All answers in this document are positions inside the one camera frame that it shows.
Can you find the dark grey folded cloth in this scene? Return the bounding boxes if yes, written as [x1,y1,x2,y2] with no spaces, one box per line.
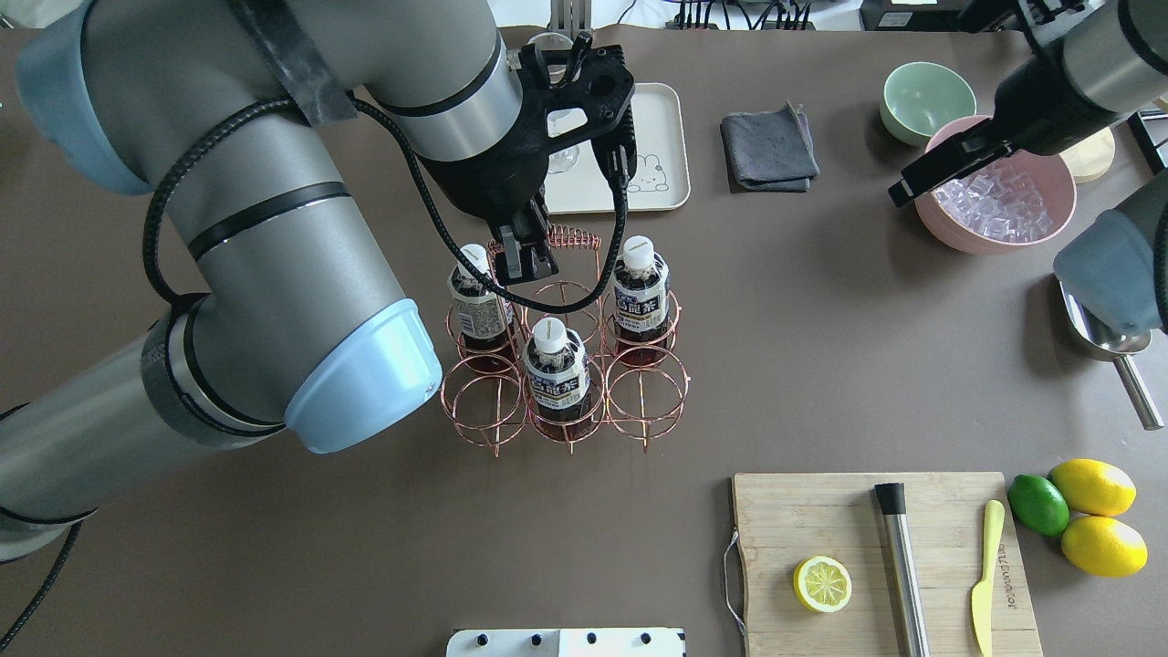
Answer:
[719,101,820,193]

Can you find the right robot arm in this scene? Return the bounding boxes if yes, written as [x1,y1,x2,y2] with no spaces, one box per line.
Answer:
[890,1,1167,333]

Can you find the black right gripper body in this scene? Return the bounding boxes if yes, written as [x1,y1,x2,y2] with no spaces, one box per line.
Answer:
[955,69,1086,174]

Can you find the wooden cutting board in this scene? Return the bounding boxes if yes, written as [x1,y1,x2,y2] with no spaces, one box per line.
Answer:
[731,473,1006,656]

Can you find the wooden glass drying tree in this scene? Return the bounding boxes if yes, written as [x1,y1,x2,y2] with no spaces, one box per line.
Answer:
[1059,127,1115,184]

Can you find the metal ice scoop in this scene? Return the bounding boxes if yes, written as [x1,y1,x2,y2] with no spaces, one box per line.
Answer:
[1057,279,1164,430]

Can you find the green lime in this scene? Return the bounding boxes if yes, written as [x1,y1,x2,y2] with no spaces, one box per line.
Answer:
[1006,473,1069,537]

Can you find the yellow plastic knife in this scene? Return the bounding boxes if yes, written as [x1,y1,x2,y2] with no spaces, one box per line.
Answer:
[969,499,1004,656]

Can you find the pink bowl with ice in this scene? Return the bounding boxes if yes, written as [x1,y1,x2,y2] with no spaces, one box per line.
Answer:
[915,152,1078,255]

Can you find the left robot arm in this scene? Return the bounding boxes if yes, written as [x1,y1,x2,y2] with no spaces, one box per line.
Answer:
[4,1,637,562]

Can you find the white rabbit tray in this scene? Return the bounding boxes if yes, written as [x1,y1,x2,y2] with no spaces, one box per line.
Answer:
[544,82,690,215]

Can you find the mint green bowl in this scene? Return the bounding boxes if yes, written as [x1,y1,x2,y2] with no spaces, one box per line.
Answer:
[880,61,976,146]

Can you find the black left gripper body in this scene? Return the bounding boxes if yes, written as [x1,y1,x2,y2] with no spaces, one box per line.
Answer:
[429,36,637,240]

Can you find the halved lemon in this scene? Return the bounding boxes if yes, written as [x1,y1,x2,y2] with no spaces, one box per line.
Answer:
[793,556,851,614]

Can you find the tea bottle white cap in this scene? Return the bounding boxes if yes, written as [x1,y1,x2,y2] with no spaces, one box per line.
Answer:
[447,260,515,352]

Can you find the clear wine glass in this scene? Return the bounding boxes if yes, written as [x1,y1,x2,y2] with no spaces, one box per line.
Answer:
[527,32,585,177]

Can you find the copper wire bottle basket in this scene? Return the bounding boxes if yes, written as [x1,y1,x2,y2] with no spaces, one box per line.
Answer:
[439,235,690,454]

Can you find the steel muddler black tip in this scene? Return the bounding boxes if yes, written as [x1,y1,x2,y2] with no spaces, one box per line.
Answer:
[872,482,932,656]

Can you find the yellow lemon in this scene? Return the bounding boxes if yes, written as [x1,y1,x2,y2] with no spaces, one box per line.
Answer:
[1048,458,1136,518]
[1061,516,1150,578]

